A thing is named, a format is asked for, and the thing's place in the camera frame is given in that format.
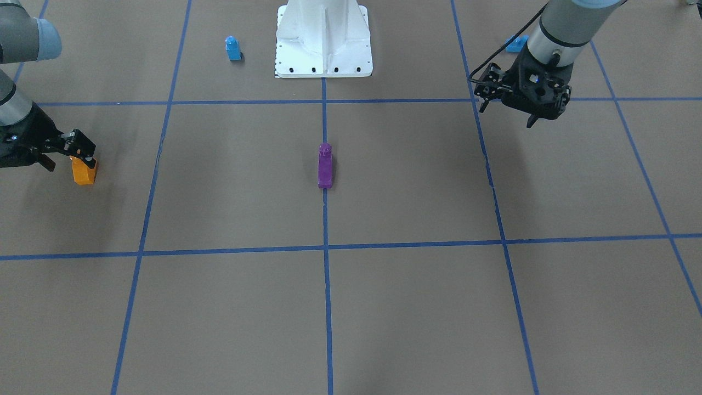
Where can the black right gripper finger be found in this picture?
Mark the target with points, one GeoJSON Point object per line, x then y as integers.
{"type": "Point", "coordinates": [81, 147]}

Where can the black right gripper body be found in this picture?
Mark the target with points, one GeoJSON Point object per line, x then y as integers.
{"type": "Point", "coordinates": [27, 133]}

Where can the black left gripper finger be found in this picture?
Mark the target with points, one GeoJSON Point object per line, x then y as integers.
{"type": "Point", "coordinates": [532, 120]}

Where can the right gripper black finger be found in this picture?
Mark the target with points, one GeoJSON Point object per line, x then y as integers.
{"type": "Point", "coordinates": [46, 162]}

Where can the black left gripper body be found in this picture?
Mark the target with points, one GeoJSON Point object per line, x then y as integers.
{"type": "Point", "coordinates": [516, 79]}

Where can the orange trapezoid block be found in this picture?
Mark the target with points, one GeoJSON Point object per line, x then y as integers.
{"type": "Point", "coordinates": [82, 173]}

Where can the purple trapezoid block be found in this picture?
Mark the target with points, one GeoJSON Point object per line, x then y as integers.
{"type": "Point", "coordinates": [325, 166]}

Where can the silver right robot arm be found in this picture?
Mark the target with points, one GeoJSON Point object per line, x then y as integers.
{"type": "Point", "coordinates": [23, 38]}

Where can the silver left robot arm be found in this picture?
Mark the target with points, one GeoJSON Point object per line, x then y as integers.
{"type": "Point", "coordinates": [563, 27]}

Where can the blue two-stud block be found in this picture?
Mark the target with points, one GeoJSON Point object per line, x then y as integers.
{"type": "Point", "coordinates": [516, 43]}

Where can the small blue block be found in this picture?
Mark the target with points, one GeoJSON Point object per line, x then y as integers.
{"type": "Point", "coordinates": [232, 49]}

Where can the white pedestal column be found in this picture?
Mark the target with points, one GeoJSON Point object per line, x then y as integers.
{"type": "Point", "coordinates": [323, 39]}

